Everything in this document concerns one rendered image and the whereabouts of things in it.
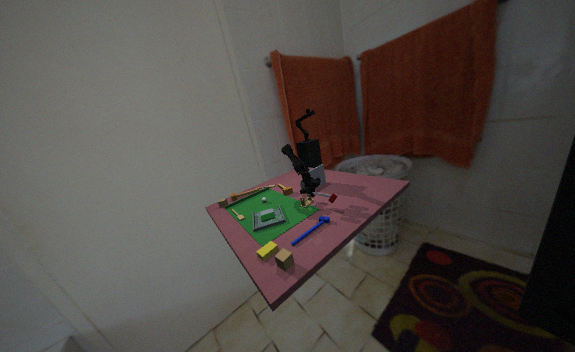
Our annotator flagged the blue golf putter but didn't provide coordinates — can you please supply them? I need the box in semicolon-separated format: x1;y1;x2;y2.
291;216;330;246

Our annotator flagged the yellow rectangular block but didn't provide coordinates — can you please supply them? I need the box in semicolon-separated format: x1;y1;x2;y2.
256;241;279;262

